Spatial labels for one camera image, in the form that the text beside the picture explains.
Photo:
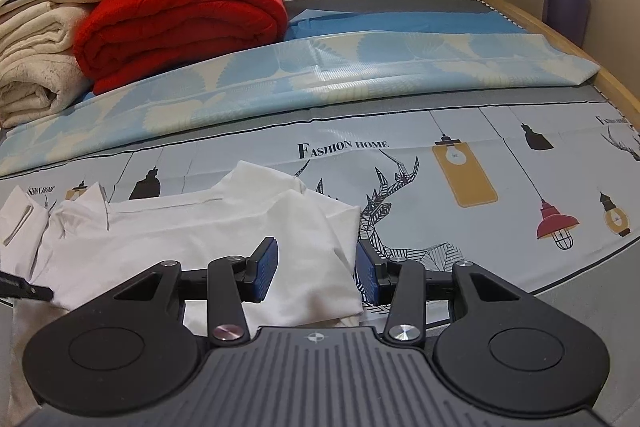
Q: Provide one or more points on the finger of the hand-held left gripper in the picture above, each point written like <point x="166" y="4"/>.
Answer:
<point x="25" y="288"/>

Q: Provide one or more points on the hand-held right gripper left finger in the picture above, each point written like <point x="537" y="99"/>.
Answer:
<point x="264" y="268"/>

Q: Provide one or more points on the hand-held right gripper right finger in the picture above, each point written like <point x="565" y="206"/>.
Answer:
<point x="366" y="274"/>

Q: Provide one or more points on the white shirt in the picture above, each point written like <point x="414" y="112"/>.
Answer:
<point x="165" y="237"/>

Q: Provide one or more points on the deer and lamp printed bedsheet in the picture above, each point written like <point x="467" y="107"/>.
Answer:
<point x="500" y="157"/>

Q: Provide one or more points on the blue leaf-patterned mat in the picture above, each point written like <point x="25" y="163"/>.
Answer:
<point x="350" y="67"/>

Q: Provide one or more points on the cream folded blanket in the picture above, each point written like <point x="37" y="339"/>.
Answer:
<point x="35" y="62"/>

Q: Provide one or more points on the plain blue sheet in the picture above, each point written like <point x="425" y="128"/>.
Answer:
<point x="400" y="24"/>

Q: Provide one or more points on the red folded blanket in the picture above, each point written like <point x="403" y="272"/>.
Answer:
<point x="185" y="17"/>

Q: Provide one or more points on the grey mattress with triangle trim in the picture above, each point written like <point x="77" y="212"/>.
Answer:
<point x="390" y="1"/>

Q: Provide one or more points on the purple box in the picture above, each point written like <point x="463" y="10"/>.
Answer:
<point x="567" y="9"/>

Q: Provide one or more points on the wooden bed frame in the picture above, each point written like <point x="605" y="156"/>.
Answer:
<point x="575" y="47"/>

